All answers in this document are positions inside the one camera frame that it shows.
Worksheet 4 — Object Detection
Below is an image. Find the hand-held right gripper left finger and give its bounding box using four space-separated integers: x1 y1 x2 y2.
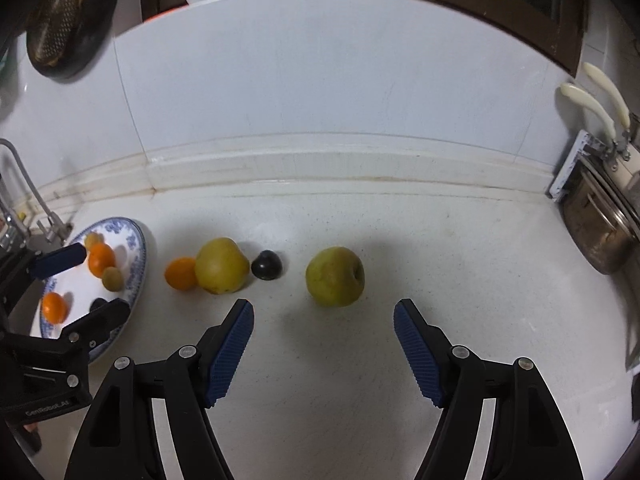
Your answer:
64 298 255 480

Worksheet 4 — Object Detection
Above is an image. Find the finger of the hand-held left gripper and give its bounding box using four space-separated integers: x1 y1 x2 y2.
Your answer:
61 298 132 356
0 243 87 311

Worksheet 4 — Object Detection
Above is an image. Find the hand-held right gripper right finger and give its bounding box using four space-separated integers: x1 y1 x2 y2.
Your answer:
393 298 585 480

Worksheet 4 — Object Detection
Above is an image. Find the blue patterned white plate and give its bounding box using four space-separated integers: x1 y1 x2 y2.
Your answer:
29 217 149 365

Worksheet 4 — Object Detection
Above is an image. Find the large orange mandarin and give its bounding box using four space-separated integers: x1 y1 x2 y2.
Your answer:
88 243 117 277

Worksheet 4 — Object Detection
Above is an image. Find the yellow pear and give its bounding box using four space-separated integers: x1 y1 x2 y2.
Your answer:
194 237 251 295

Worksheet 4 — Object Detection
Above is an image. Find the small orange mandarin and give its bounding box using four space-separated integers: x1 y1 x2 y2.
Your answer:
165 257 198 292

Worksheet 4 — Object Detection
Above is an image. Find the green apple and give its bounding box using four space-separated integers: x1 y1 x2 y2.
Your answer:
305 246 366 307

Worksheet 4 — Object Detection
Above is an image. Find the thin gooseneck faucet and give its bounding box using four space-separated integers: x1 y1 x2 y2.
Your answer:
0 139 74 242

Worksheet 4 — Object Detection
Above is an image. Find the large chrome faucet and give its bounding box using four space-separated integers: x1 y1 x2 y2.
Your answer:
0 172 31 253

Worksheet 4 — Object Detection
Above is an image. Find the large steel pot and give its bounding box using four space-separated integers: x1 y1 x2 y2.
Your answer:
561 162 640 275

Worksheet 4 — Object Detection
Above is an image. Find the white metal kitchen rack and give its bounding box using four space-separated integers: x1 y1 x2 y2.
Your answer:
548 116 640 373

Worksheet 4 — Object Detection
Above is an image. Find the copper colander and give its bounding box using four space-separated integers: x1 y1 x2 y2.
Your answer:
27 0 86 68

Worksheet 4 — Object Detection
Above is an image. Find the black frying pan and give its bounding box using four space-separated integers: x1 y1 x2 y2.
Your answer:
25 0 123 81

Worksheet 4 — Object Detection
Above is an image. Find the white handled knife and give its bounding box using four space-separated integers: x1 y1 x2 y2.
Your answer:
582 62 632 131
560 83 618 141

